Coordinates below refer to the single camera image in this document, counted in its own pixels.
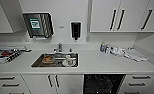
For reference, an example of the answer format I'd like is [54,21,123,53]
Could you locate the stainless steel dishwasher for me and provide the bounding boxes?
[83,73,127,94]

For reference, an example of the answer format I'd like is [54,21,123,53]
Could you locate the white mug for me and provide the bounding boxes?
[66,56,76,67]

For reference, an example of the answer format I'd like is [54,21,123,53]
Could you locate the black soap dispenser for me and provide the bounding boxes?
[70,21,82,41]

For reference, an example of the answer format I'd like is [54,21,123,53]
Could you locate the chrome faucet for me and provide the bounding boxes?
[52,42,65,54]

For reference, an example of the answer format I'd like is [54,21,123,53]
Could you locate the blue dish soap bottle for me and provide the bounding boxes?
[99,42,106,54]

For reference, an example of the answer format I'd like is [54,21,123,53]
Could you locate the orange bowl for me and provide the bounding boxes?
[42,55,54,65]

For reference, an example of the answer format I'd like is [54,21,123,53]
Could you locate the stainless steel sink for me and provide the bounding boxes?
[30,52,80,69]

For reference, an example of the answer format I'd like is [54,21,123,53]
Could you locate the white two-door base cabinet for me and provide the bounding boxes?
[22,73,85,94]

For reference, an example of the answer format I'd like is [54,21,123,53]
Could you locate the grey paper towel dispenser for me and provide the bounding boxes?
[22,12,55,40]

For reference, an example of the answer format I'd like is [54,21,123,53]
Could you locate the items on counter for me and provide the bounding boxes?
[122,48,149,63]

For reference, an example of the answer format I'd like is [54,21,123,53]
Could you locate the white drawer stack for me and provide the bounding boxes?
[0,73,31,94]
[119,73,154,94]

